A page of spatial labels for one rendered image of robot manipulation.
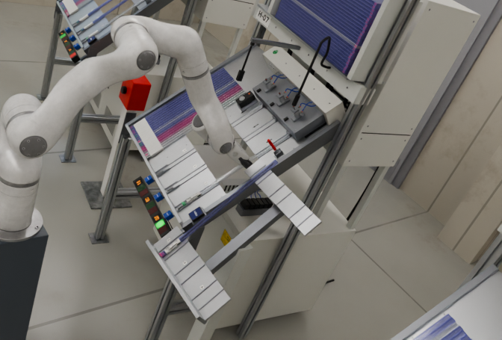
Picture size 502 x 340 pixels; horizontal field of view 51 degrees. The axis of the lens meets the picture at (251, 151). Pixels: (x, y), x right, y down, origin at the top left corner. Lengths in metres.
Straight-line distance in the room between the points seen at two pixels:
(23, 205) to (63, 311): 0.90
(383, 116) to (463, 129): 2.27
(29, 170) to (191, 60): 0.58
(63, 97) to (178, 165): 0.75
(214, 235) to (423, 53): 1.16
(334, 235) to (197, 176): 0.77
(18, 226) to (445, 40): 1.64
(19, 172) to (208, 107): 0.60
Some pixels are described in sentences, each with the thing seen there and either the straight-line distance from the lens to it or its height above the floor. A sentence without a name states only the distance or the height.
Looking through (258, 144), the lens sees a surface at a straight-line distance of 2.08.
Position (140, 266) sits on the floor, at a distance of 2.83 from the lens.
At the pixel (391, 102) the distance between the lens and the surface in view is 2.16.
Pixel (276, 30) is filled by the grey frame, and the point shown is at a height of 1.34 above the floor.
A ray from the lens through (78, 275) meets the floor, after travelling 2.72.
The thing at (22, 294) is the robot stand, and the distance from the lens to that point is 2.01.
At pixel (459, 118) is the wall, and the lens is 4.42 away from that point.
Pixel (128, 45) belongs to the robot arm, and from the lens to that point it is 1.51.
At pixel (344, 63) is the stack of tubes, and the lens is 1.96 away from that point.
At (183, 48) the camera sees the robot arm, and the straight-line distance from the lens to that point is 1.60.
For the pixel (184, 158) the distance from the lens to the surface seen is 2.18.
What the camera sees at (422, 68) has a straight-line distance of 2.17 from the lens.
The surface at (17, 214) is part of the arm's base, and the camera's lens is 1.78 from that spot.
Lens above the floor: 1.93
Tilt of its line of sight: 28 degrees down
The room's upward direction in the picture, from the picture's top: 23 degrees clockwise
